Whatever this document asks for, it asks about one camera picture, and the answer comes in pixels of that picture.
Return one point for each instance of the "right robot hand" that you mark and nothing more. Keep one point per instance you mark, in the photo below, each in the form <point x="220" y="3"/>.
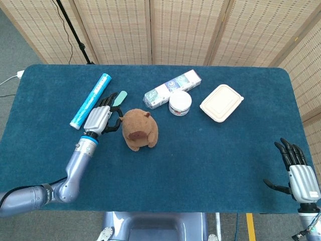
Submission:
<point x="299" y="180"/>

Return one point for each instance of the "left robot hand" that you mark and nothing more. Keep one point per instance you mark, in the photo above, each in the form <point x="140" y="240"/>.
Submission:
<point x="100" y="118"/>

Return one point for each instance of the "brown capybara plush toy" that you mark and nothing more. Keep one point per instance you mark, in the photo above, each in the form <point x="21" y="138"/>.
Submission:
<point x="140" y="130"/>

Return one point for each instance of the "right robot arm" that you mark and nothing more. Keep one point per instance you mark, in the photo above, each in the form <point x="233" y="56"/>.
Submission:
<point x="309" y="221"/>

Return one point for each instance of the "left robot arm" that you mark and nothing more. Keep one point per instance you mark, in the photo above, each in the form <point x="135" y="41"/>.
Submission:
<point x="57" y="180"/>

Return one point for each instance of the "blue cylindrical tube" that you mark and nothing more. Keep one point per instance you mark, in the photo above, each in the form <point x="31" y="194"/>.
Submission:
<point x="90" y="101"/>

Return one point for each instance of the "mint green plastic spatula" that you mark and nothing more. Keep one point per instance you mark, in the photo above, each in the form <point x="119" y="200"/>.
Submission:
<point x="121" y="98"/>

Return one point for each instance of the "tissue pack bundle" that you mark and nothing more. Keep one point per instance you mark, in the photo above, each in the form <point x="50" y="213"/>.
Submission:
<point x="173" y="88"/>

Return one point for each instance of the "white round jar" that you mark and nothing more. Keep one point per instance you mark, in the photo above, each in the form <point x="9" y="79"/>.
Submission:
<point x="180" y="103"/>

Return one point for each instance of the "black tripod stand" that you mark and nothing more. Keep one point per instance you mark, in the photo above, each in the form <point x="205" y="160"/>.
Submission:
<point x="75" y="32"/>

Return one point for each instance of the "blue carpet table cover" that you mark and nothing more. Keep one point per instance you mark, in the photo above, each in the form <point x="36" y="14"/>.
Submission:
<point x="188" y="163"/>

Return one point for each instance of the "beige lidded food container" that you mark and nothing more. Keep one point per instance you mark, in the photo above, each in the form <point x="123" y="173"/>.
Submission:
<point x="221" y="103"/>

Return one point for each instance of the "robot torso base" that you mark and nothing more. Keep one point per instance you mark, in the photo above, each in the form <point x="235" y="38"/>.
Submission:
<point x="155" y="226"/>

